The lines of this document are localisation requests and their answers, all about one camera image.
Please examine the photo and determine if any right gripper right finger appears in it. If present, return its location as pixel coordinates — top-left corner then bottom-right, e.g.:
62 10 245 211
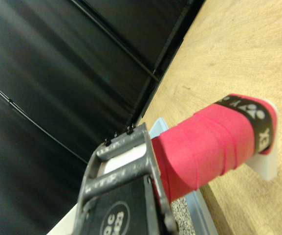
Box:
146 174 181 235

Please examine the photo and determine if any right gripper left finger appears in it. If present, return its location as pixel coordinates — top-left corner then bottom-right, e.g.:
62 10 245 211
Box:
74 122 162 235

